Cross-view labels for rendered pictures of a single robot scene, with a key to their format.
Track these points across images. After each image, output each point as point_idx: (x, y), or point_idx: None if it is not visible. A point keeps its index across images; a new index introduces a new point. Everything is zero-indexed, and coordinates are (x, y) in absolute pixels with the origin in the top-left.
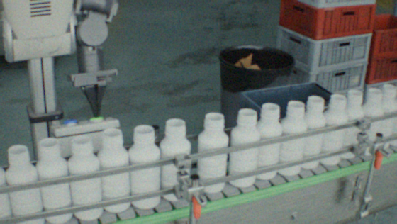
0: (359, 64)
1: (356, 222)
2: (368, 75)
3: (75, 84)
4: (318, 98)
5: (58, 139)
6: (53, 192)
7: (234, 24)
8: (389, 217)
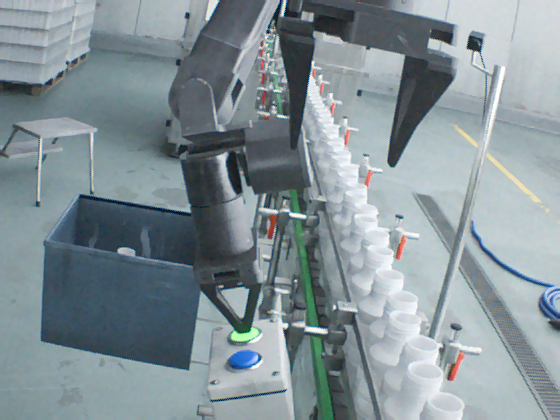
0: None
1: (48, 393)
2: None
3: (261, 277)
4: (350, 193)
5: (287, 391)
6: None
7: None
8: (73, 369)
